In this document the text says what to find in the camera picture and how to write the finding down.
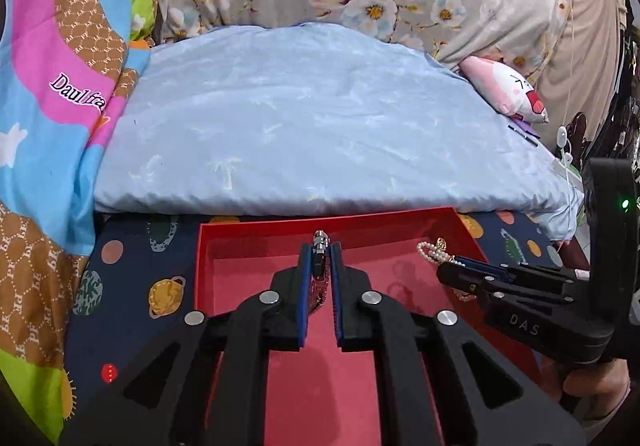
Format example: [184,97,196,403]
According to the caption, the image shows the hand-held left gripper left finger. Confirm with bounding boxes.
[60,242,321,446]

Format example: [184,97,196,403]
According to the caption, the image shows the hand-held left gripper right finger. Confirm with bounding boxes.
[327,243,588,446]

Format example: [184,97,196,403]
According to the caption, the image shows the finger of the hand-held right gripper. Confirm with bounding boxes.
[452,256,583,285]
[437,264,582,308]

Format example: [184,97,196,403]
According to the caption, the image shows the pearl bracelet with gold charm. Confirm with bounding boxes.
[416,237,477,303]

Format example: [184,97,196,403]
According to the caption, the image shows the silver link bracelet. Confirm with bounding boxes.
[310,230,332,317]

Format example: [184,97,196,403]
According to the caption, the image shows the red tray box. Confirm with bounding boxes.
[192,207,546,446]

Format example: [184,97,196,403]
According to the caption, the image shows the person's right hand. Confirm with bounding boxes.
[542,356,632,419]

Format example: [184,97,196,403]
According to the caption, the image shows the black pen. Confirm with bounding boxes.
[507,125,540,148]

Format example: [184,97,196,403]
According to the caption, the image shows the light blue pillow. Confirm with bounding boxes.
[92,21,586,242]

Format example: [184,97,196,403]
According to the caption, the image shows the dark blue planet-print sheet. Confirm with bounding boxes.
[65,211,566,427]

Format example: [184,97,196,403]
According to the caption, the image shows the pink plush toy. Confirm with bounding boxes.
[457,56,550,124]

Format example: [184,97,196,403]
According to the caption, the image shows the beige cloth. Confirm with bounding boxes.
[535,0,626,162]

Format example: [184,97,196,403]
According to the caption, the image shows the colourful cartoon monkey blanket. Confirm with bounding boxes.
[0,0,171,444]

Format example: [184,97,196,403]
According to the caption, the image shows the white charger cable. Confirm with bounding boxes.
[552,123,586,187]

